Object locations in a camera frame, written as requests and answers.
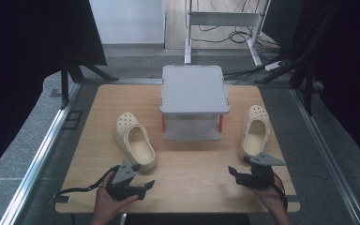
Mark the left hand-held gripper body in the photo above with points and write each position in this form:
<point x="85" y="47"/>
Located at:
<point x="122" y="175"/>

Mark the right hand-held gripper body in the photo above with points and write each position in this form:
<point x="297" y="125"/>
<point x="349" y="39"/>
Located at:
<point x="259" y="178"/>

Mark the cream clog shoe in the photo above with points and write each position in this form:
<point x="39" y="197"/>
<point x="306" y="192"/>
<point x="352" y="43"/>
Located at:
<point x="125" y="122"/>
<point x="258" y="113"/>

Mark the grey two-tier shoe rack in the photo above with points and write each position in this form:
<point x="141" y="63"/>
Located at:
<point x="193" y="90"/>

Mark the person's right hand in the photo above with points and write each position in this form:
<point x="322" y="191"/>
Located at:
<point x="270" y="195"/>

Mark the person's left hand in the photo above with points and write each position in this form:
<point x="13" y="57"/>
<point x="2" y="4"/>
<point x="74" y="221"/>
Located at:
<point x="104" y="203"/>

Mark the black metal stand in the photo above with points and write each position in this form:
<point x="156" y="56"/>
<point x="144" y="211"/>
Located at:
<point x="308" y="90"/>

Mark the white power strip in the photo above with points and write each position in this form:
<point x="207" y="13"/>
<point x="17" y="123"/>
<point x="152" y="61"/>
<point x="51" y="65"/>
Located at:
<point x="273" y="65"/>

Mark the black tripod stand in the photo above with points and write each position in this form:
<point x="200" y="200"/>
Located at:
<point x="64" y="84"/>

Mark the black curtain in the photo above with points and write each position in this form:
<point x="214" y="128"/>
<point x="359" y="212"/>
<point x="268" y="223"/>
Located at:
<point x="350" y="62"/>
<point x="28" y="47"/>

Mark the white metal stand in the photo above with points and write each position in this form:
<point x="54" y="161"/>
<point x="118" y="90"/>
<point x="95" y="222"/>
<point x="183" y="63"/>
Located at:
<point x="222" y="18"/>

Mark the aluminium floor rail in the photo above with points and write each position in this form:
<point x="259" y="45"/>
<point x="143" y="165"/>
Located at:
<point x="325" y="156"/>
<point x="37" y="159"/>

